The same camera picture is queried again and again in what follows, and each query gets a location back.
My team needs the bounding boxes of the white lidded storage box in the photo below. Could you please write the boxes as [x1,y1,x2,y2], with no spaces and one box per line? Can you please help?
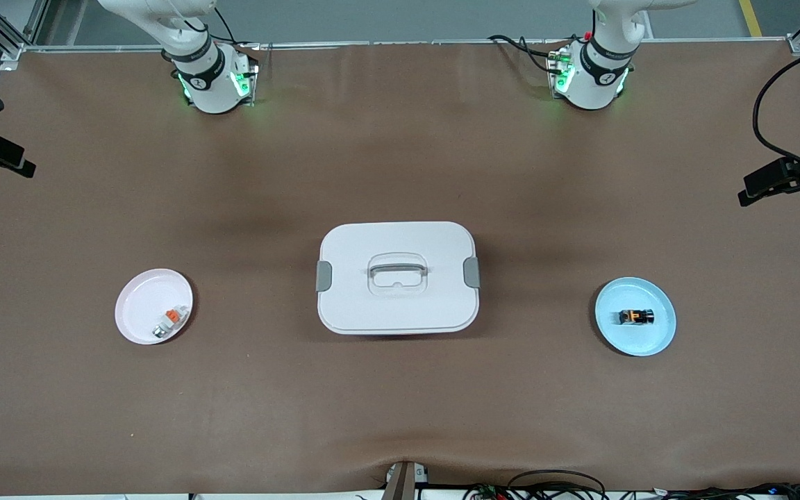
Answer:
[315,221,481,336]

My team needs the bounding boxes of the yellow floor tape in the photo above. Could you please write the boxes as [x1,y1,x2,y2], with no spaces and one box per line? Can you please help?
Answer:
[739,0,766,38]

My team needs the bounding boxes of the light blue round plate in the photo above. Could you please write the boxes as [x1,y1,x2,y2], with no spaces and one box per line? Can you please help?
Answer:
[594,276,677,358]

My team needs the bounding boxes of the pink round plate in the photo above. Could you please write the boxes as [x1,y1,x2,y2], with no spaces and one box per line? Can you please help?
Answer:
[115,268,194,346]

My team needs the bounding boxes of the small orange white connector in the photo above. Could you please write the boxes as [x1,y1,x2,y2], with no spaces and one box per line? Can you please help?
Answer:
[152,306,188,340]

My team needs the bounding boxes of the brown table mat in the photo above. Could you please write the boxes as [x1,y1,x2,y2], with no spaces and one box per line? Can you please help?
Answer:
[0,38,800,495]

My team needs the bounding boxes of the black right base cable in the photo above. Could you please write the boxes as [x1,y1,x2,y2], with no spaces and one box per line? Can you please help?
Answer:
[215,6,262,49]

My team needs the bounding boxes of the black base cable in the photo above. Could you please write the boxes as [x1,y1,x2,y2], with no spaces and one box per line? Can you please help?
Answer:
[215,6,262,49]
[487,33,571,76]

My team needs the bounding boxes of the black cable bundle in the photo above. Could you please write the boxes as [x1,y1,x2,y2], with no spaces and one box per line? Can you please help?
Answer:
[650,481,800,500]

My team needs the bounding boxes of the black left base cable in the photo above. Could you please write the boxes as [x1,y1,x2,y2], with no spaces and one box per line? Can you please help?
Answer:
[487,33,571,76]

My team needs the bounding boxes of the black looped cable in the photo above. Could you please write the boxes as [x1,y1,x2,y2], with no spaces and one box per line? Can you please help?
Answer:
[508,469,608,500]

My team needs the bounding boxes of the aluminium table edge rail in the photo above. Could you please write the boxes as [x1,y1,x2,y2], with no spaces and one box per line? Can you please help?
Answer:
[0,37,800,65]

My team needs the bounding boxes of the grey metal table bracket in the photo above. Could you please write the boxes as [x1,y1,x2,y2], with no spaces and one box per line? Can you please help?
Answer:
[385,461,430,500]

